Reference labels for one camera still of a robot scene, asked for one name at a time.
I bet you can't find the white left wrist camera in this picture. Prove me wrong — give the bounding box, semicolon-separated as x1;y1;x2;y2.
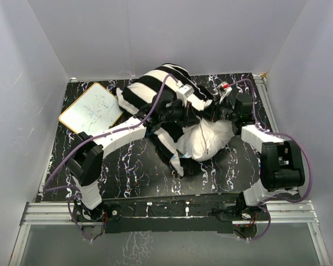
176;84;194;99

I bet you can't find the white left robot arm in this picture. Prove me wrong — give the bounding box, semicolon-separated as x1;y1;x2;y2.
65;100;200;221

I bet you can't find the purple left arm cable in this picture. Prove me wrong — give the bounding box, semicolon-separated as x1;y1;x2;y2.
42;73;175;241

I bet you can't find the black white striped pillowcase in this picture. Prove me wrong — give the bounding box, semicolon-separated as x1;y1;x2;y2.
116;64;212;177

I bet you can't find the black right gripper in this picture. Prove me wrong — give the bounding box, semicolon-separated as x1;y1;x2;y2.
196;96;238;123

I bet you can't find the white pillow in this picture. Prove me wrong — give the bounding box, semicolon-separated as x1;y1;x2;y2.
176;119;234;162

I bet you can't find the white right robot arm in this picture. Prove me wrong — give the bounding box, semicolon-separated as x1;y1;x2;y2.
205;88;305;220

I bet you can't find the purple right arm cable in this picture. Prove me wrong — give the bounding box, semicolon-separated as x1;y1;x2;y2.
225;79;311;239

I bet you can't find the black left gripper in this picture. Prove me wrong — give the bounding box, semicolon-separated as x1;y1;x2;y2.
160;100;201;130

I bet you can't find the aluminium table frame rail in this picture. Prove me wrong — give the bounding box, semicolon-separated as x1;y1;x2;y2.
9;195;331;265

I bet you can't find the yellow framed whiteboard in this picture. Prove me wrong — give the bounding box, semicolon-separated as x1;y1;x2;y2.
59;83;123;136

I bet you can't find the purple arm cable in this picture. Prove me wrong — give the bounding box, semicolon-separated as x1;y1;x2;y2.
42;73;175;241
225;79;311;239

